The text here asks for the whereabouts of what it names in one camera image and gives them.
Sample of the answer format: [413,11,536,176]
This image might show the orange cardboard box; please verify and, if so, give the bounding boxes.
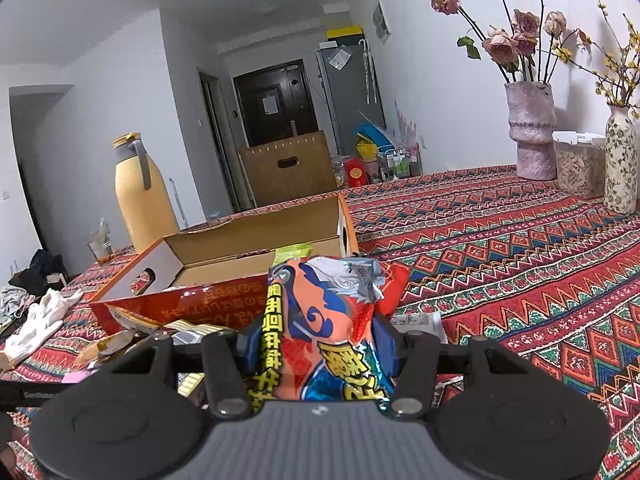
[89,194,361,336]

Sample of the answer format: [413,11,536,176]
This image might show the yellow black box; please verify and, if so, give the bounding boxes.
[326,25,365,44]

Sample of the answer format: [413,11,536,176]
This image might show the red gift box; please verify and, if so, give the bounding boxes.
[344,157,371,187]

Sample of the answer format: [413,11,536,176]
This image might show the grey refrigerator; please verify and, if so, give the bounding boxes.
[315,42,386,157]

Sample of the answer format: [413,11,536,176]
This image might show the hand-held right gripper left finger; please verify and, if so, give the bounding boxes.
[102,329,263,422]

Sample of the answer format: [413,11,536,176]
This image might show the striped umbrella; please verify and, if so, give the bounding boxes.
[362,37,376,104]

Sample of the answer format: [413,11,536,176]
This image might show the red patterned tablecloth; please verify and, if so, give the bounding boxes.
[0,164,640,480]

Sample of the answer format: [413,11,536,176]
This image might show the glass cup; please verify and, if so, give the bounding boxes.
[87,219,116,266]

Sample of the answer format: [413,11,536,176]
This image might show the dried pink roses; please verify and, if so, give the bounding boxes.
[420,0,591,84]

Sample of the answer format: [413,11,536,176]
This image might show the clear container of seeds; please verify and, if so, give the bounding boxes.
[552,131,609,199]

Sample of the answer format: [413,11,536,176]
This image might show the white gloves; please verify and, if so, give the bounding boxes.
[2,287,84,364]

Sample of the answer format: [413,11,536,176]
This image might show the dark door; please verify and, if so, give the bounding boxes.
[232,62,320,149]

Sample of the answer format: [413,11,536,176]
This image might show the yellow thermos jug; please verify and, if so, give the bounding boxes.
[111,132,181,256]

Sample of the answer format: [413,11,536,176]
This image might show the wire rack with bottles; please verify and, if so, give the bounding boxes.
[376,143,424,181]

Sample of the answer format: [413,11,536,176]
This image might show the pink textured vase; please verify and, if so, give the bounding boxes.
[503,81,559,181]

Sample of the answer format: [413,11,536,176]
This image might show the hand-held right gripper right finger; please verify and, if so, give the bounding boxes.
[372,314,535,422]

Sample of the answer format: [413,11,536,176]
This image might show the person's left hand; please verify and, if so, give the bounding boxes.
[0,410,25,469]

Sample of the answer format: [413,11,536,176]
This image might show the blue folder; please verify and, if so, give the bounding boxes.
[357,122,391,146]

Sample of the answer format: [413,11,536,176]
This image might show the orange blue snack packet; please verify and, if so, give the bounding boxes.
[254,255,412,405]

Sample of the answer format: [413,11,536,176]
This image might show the brown cardboard box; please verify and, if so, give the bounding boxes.
[237,130,339,209]

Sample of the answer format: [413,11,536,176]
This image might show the white orange snack packet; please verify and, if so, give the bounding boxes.
[74,329,136,366]
[389,310,447,344]

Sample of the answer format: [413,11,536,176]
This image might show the dark bag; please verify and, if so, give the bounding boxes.
[7,248,69,296]

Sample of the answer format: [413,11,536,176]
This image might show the yellow flower branches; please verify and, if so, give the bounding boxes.
[552,0,640,109]

